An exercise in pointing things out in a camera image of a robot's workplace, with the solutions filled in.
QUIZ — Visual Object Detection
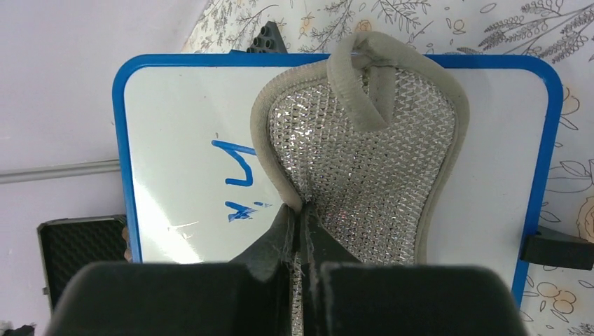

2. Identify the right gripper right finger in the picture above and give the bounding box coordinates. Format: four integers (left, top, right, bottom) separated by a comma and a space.
299, 204, 527, 335

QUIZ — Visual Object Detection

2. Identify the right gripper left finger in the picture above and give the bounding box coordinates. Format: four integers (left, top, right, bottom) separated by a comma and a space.
46, 205, 296, 335

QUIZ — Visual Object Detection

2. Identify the blue framed whiteboard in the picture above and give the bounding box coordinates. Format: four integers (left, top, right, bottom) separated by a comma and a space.
111, 53, 565, 307

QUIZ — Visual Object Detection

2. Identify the silver sparkly scrub sponge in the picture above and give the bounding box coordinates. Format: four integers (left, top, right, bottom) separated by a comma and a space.
250, 31, 471, 336

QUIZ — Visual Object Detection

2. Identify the black poker chip case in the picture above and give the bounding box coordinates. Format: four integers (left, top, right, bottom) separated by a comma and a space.
37, 215, 127, 311

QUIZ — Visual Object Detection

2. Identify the floral table mat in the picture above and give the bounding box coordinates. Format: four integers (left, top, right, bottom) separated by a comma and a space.
181, 1, 593, 335

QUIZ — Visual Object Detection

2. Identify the dark grey lego baseplate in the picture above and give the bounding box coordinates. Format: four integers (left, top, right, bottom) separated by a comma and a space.
229, 21, 288, 54

